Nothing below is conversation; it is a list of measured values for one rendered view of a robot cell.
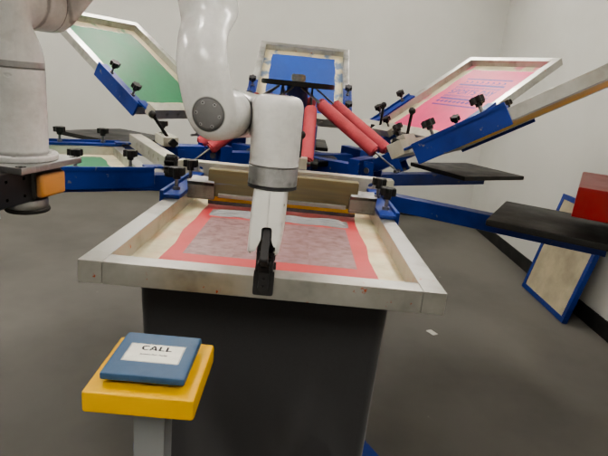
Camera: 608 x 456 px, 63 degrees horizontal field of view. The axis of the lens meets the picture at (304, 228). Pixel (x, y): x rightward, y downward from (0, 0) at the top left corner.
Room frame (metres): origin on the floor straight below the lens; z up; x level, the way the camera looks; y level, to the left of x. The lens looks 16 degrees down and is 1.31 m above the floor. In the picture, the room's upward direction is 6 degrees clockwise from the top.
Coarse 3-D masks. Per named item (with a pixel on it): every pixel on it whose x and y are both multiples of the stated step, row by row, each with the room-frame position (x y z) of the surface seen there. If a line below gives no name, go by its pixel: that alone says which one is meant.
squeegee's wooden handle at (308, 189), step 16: (208, 176) 1.31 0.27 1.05; (224, 176) 1.31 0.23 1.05; (240, 176) 1.31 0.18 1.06; (304, 176) 1.32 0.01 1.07; (224, 192) 1.31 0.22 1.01; (240, 192) 1.31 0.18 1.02; (304, 192) 1.31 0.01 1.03; (320, 192) 1.31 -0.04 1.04; (336, 192) 1.31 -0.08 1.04; (352, 192) 1.31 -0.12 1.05
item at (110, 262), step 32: (128, 224) 0.93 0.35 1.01; (160, 224) 1.04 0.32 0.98; (384, 224) 1.15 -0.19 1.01; (96, 256) 0.74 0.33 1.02; (128, 256) 0.75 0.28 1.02; (416, 256) 0.92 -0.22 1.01; (160, 288) 0.72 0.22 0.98; (192, 288) 0.72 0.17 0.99; (224, 288) 0.72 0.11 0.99; (288, 288) 0.72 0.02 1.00; (320, 288) 0.72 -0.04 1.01; (352, 288) 0.73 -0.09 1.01; (384, 288) 0.73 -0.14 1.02; (416, 288) 0.74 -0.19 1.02
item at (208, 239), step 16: (208, 208) 1.28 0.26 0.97; (224, 208) 1.30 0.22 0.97; (240, 208) 1.32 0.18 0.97; (192, 224) 1.10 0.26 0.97; (208, 224) 1.12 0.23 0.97; (224, 224) 1.13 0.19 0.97; (240, 224) 1.15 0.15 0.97; (176, 240) 0.97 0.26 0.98; (192, 240) 0.98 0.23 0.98; (208, 240) 1.00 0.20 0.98; (224, 240) 1.01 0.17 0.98; (240, 240) 1.02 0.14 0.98; (160, 256) 0.86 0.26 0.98; (176, 256) 0.87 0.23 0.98; (192, 256) 0.88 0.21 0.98; (208, 256) 0.89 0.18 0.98; (224, 256) 0.90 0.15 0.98; (240, 256) 0.91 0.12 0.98
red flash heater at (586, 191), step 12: (588, 180) 1.59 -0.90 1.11; (600, 180) 1.62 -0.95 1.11; (588, 192) 1.42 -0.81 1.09; (600, 192) 1.40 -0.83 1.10; (576, 204) 1.43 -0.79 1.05; (588, 204) 1.41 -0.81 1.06; (600, 204) 1.40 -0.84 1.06; (576, 216) 1.42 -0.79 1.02; (588, 216) 1.41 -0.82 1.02; (600, 216) 1.40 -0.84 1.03
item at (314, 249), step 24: (312, 216) 1.31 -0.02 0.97; (336, 216) 1.34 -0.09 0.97; (288, 240) 1.06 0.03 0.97; (312, 240) 1.08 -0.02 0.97; (336, 240) 1.10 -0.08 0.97; (360, 240) 1.12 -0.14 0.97; (288, 264) 0.89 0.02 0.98; (312, 264) 0.90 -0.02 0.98; (336, 264) 0.92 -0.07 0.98; (360, 264) 0.94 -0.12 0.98
